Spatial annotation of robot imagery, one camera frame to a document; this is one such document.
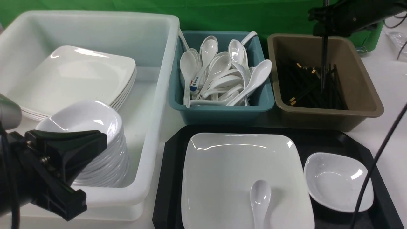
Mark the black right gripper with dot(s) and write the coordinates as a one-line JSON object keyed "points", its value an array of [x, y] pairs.
{"points": [[349, 16]]}

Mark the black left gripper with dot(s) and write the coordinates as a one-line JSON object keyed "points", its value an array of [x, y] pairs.
{"points": [[40, 167]]}

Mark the black chopstick gold tip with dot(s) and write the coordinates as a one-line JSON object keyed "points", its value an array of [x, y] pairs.
{"points": [[323, 63]]}

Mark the small white sauce dish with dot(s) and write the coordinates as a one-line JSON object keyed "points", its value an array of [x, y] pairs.
{"points": [[334, 181]]}

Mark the large white square plate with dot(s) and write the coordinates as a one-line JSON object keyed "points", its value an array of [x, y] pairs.
{"points": [[218, 174]]}

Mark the white ceramic soup spoon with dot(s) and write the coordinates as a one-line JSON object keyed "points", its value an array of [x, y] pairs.
{"points": [[260, 196]]}

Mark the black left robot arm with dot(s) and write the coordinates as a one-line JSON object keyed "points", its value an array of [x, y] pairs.
{"points": [[8, 114]]}

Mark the clear plastic bag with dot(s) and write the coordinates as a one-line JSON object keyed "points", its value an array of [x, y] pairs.
{"points": [[398, 44]]}

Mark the green backdrop cloth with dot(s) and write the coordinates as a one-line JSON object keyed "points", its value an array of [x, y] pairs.
{"points": [[222, 16]]}

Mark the pile of black chopsticks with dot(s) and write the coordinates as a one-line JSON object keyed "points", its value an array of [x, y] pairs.
{"points": [[300, 87]]}

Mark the stack of small white bowls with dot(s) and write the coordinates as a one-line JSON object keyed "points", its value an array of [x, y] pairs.
{"points": [[111, 166]]}

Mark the brown plastic chopstick bin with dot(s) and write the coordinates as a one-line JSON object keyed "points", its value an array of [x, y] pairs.
{"points": [[355, 84]]}

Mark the stack of white square plates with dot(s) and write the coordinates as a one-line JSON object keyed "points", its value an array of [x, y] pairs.
{"points": [[71, 74]]}

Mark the pile of white soup spoons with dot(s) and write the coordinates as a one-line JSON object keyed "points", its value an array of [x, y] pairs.
{"points": [[220, 78]]}

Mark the large white plastic tub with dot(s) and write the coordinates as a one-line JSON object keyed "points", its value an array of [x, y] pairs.
{"points": [[141, 113]]}

